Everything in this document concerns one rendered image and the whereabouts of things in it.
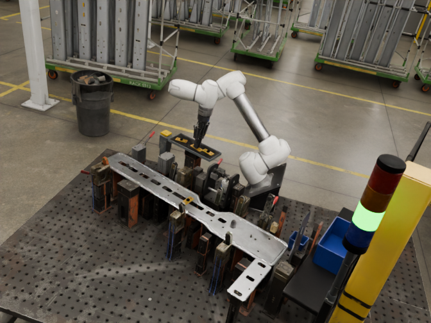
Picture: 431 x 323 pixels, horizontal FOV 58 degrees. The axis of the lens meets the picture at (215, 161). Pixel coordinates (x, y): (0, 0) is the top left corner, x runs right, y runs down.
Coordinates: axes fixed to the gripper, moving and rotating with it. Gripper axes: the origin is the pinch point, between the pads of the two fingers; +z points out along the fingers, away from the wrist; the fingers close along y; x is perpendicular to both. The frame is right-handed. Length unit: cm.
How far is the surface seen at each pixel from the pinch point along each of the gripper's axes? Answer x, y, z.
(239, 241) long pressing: 59, 20, 28
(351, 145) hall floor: 3, -360, 107
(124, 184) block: -20, 38, 31
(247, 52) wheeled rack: -296, -499, 88
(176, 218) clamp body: 25, 37, 27
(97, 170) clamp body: -39, 45, 29
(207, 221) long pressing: 36, 21, 29
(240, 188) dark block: 36.0, -5.1, 15.7
